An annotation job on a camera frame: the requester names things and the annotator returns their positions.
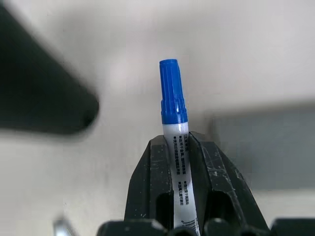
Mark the grey open glasses case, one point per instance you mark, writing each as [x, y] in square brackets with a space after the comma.
[265, 147]

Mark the black cylindrical object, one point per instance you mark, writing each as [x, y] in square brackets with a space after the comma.
[41, 93]

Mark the white marker with blue cap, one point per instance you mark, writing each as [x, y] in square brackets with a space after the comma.
[173, 98]

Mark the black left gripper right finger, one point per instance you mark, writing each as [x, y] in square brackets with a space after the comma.
[221, 182]

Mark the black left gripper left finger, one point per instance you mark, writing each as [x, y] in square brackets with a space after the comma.
[152, 177]

